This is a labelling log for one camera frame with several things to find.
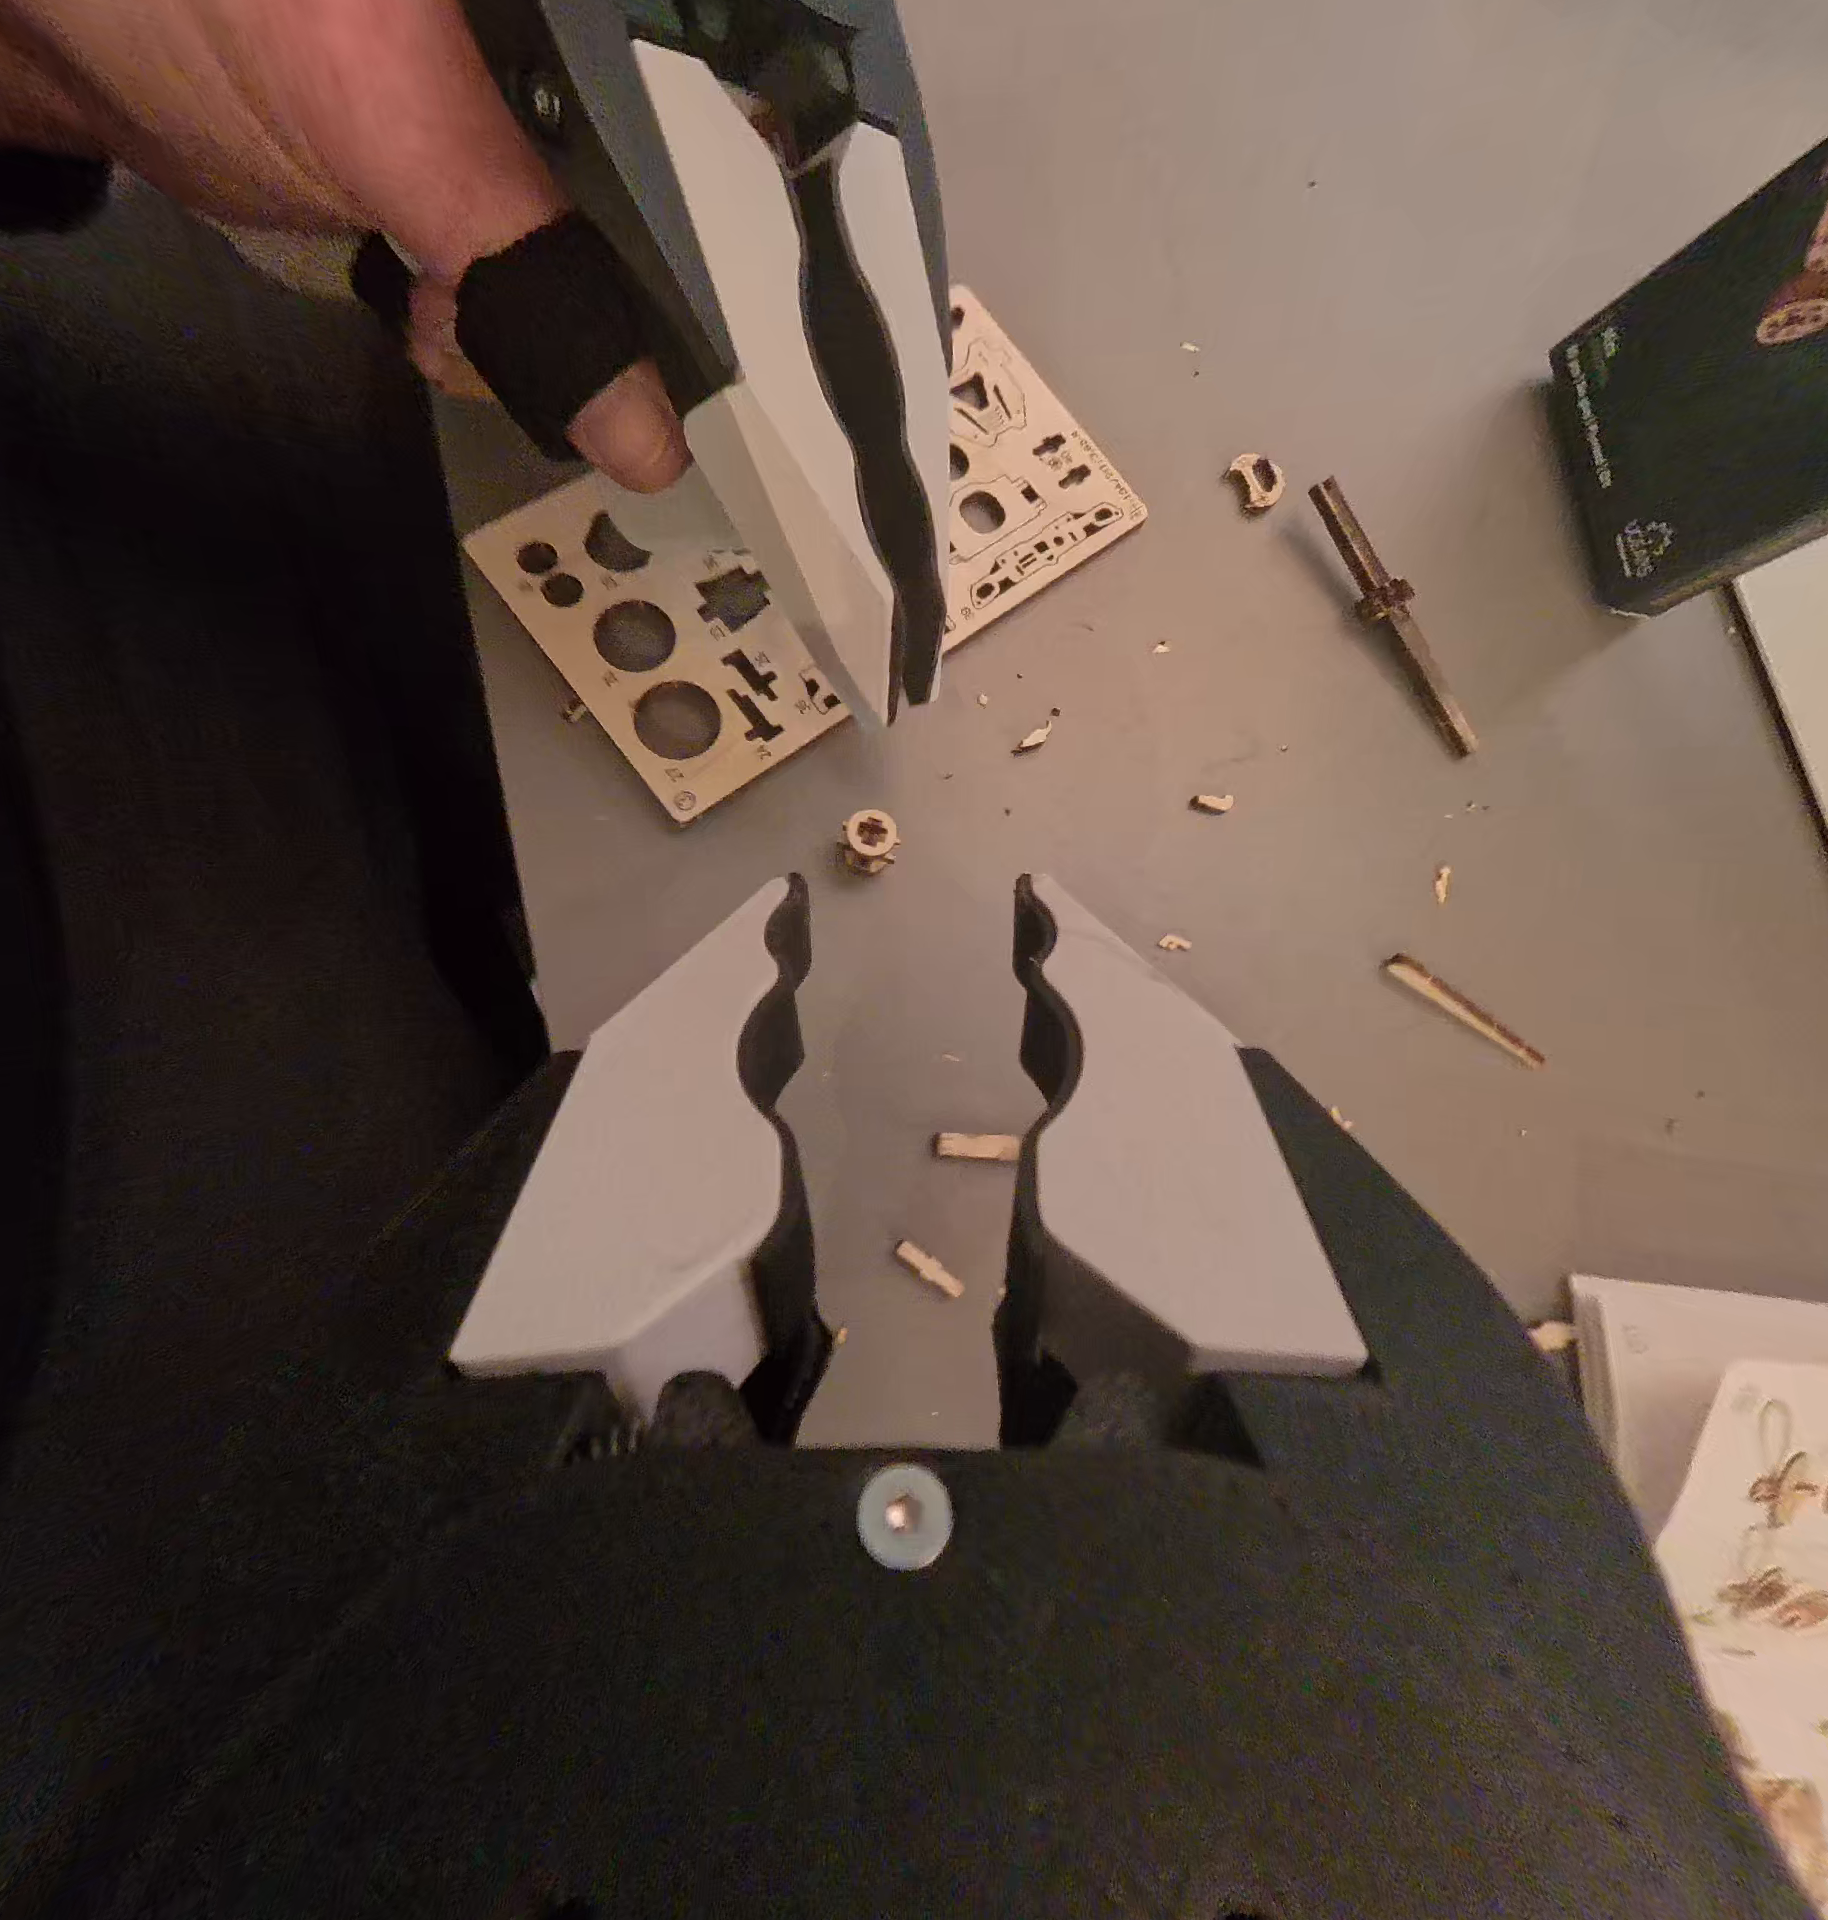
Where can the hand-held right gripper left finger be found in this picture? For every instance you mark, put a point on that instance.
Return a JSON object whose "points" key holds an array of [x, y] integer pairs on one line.
{"points": [[628, 1202]]}

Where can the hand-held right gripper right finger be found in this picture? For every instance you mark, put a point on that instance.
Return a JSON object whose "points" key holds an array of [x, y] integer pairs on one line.
{"points": [[1199, 1202]]}

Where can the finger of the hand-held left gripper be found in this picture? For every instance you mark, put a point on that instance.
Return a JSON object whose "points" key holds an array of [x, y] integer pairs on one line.
{"points": [[748, 331], [894, 256]]}

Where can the small layered wooden gear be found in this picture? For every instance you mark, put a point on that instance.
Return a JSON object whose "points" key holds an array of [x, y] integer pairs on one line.
{"points": [[868, 840]]}

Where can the wooden parts sheet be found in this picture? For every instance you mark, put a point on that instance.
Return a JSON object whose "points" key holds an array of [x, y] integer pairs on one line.
{"points": [[676, 581]]}

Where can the dark green model kit box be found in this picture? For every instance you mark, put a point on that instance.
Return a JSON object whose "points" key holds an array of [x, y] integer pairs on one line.
{"points": [[1710, 390]]}

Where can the person's left hand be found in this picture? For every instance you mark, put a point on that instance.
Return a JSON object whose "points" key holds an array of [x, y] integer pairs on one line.
{"points": [[285, 107]]}

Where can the scattered wood scraps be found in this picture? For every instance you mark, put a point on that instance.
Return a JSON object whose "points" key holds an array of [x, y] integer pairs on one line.
{"points": [[976, 1148]]}

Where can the tapered wooden stick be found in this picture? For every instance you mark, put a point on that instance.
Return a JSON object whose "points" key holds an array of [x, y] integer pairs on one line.
{"points": [[1455, 1007]]}

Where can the small round wooden part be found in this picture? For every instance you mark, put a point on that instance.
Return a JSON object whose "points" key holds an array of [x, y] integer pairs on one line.
{"points": [[1239, 479]]}

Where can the dark wooden axle with gear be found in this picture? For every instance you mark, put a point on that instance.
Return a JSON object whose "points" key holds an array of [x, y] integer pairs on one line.
{"points": [[1374, 580]]}

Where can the instruction booklet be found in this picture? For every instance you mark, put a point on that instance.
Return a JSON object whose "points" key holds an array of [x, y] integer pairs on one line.
{"points": [[1785, 1651]]}

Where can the white board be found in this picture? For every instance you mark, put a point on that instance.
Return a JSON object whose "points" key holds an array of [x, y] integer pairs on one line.
{"points": [[1823, 707]]}

